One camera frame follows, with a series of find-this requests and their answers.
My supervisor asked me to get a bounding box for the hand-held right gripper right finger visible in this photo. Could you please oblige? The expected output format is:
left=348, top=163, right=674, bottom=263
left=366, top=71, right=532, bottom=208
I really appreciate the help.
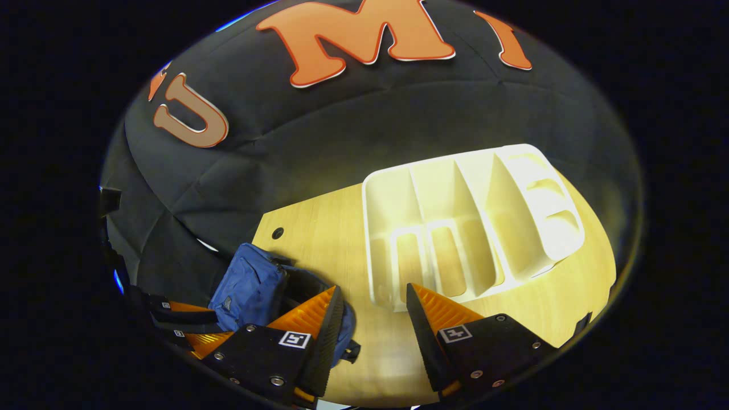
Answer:
left=406, top=282, right=560, bottom=400

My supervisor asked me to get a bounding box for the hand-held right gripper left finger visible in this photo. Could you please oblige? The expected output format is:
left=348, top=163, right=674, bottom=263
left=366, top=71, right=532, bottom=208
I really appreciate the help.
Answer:
left=201, top=285, right=346, bottom=408

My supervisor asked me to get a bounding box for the blue schoolbag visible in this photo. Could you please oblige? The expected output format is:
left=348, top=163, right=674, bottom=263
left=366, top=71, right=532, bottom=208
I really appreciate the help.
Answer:
left=208, top=243, right=361, bottom=365

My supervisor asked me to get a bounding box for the white bookshelf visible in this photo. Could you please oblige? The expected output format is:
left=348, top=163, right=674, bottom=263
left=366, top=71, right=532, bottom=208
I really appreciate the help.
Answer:
left=362, top=143, right=586, bottom=313

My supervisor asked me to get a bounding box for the black backdrop cloth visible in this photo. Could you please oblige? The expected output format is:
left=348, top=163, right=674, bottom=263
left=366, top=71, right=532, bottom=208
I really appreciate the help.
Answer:
left=100, top=0, right=644, bottom=319

